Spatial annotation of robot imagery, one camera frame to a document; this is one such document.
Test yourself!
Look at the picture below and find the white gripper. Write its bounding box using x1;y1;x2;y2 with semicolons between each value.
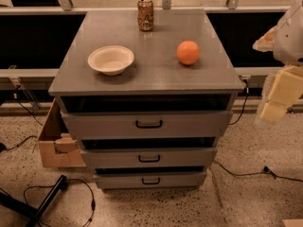
259;66;303;123

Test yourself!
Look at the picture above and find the grey drawer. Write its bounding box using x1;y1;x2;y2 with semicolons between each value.
80;148;217;168
94;171;206;190
62;111;232;140

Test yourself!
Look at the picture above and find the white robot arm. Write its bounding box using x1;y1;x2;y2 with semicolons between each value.
253;0;303;128

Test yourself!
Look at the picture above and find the grey top drawer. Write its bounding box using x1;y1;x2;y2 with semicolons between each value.
62;111;232;140

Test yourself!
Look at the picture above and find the grey bottom drawer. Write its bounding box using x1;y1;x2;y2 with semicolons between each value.
94;171;206;190

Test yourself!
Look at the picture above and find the grey drawer cabinet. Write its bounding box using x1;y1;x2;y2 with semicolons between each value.
49;9;243;190

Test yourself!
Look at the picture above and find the orange fruit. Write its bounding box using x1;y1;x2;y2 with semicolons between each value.
176;41;200;65

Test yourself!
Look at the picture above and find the gold soda can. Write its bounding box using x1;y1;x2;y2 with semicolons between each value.
137;0;153;31

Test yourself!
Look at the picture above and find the white paper bowl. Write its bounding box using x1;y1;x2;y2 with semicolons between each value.
87;45;134;76

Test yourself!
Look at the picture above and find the cardboard box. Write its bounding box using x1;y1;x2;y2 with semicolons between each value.
38;100;85;167

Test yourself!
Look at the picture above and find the black stand leg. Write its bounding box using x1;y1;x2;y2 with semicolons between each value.
0;175;67;227

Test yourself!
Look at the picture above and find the black cable behind cabinet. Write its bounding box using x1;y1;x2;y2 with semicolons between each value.
228;79;250;127

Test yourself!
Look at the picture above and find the black cable right floor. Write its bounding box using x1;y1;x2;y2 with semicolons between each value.
213;160;303;183

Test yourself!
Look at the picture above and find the black cable floor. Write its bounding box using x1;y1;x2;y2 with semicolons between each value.
213;160;303;183
23;178;97;227

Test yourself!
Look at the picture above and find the black cable left floor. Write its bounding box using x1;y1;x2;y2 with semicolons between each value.
23;178;97;227

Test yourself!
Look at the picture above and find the metal railing frame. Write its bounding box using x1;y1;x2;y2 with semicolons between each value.
0;0;303;91

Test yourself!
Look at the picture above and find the black cable left wall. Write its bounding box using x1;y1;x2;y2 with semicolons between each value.
0;84;45;152

